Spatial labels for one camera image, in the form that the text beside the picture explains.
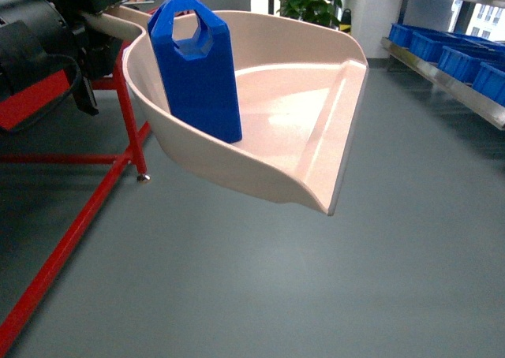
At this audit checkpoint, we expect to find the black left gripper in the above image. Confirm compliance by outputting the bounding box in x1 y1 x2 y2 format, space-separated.
47 0 126 116

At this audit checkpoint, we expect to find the blue plastic part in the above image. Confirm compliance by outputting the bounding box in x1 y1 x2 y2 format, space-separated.
148 0 242 143

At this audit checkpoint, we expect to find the beige plastic dustpan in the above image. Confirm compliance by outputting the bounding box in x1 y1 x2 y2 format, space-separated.
84 6 368 215

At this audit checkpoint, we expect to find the metal shelf rack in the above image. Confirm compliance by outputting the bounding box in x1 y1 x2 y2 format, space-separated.
381 0 504 130

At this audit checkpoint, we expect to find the yellow black traffic cone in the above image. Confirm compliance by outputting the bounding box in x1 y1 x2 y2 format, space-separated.
339 9 352 35

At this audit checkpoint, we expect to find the blue storage bin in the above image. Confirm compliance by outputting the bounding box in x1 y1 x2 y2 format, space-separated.
409 32 478 62
472 62 505 106
388 24 432 48
437 47 504 84

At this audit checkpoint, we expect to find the black cable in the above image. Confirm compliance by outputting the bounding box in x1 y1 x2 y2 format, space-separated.
0 54 84 135

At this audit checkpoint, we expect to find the red table frame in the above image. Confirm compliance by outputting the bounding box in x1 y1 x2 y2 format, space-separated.
1 59 150 354

